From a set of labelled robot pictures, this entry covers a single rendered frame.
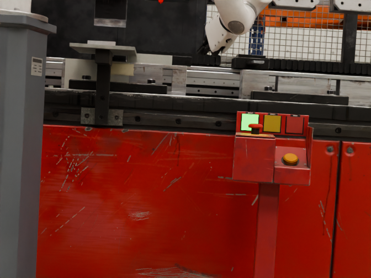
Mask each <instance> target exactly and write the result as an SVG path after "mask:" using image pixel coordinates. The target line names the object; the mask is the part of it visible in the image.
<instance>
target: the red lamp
mask: <svg viewBox="0 0 371 278"><path fill-rule="evenodd" d="M286 133H303V117H290V116H287V128H286Z"/></svg>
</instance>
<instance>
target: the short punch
mask: <svg viewBox="0 0 371 278"><path fill-rule="evenodd" d="M127 3H128V0H95V8H94V25H95V26H112V27H122V28H126V14H127Z"/></svg>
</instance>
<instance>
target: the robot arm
mask: <svg viewBox="0 0 371 278"><path fill-rule="evenodd" d="M271 1H272V0H214V2H215V5H216V8H217V10H218V12H219V13H218V14H217V15H215V16H214V17H213V18H212V19H210V20H209V22H208V23H207V24H206V26H205V31H206V34H205V38H204V39H203V43H202V44H201V45H200V46H199V47H198V48H197V49H196V51H197V55H202V56H205V55H206V54H207V53H208V52H209V51H210V52H211V54H212V56H213V57H217V56H218V54H219V52H220V51H221V53H222V54H224V53H225V52H226V51H227V50H228V49H229V48H230V46H231V45H232V44H233V43H234V42H235V40H236V39H237V37H238V35H243V34H245V33H247V32H248V31H249V30H250V29H251V27H252V25H253V23H254V21H255V19H256V18H257V16H258V15H259V14H260V12H261V11H263V10H264V9H265V7H266V6H267V5H269V4H270V2H271ZM0 14H11V15H27V16H29V17H32V18H35V19H37V20H41V21H43V22H46V23H48V18H47V17H46V16H43V15H39V14H34V13H31V0H0Z"/></svg>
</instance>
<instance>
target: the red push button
mask: <svg viewBox="0 0 371 278"><path fill-rule="evenodd" d="M248 127H249V128H251V134H253V135H259V129H262V128H263V125H261V124H249V125H248Z"/></svg>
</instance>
